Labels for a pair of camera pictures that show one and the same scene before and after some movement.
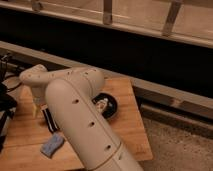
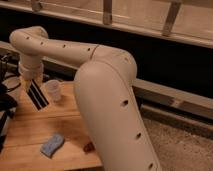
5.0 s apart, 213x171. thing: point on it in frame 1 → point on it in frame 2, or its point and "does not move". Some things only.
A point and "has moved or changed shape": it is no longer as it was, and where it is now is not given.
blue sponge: x=51 y=145 does not move
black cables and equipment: x=8 y=103 does not move
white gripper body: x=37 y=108 → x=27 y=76
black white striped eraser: x=52 y=124 has moved or changed shape
